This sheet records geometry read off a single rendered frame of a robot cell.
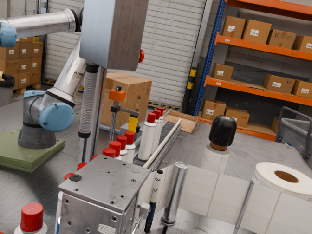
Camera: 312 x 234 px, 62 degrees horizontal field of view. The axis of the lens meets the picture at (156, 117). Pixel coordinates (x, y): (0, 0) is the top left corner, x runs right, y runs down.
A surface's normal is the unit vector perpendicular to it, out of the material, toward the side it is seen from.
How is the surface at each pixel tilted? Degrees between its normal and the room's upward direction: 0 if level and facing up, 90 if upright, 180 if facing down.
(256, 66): 90
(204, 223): 0
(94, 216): 90
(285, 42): 90
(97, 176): 0
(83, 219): 90
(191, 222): 0
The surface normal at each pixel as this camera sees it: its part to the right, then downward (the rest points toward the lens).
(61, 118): 0.62, 0.37
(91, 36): -0.76, 0.04
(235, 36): -0.15, 0.29
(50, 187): 0.19, -0.94
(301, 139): -0.97, -0.06
